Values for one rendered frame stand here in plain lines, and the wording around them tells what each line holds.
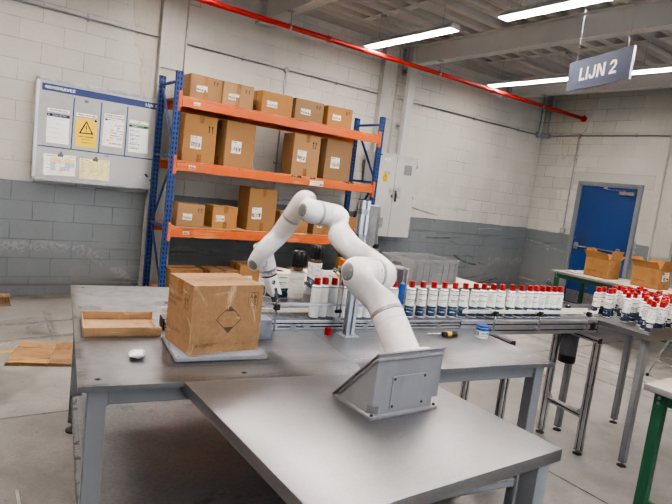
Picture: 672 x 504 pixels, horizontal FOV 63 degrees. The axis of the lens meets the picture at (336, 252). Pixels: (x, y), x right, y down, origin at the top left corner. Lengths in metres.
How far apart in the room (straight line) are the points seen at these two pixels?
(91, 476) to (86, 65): 5.18
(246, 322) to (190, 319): 0.24
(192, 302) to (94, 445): 0.57
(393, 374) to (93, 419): 0.98
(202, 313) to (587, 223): 8.98
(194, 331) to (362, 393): 0.70
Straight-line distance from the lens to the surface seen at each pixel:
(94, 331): 2.43
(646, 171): 10.23
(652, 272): 7.72
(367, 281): 1.96
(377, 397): 1.81
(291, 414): 1.79
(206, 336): 2.18
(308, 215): 2.23
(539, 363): 2.85
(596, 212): 10.48
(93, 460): 2.08
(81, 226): 6.68
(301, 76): 7.67
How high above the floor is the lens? 1.55
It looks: 7 degrees down
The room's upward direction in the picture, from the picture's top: 7 degrees clockwise
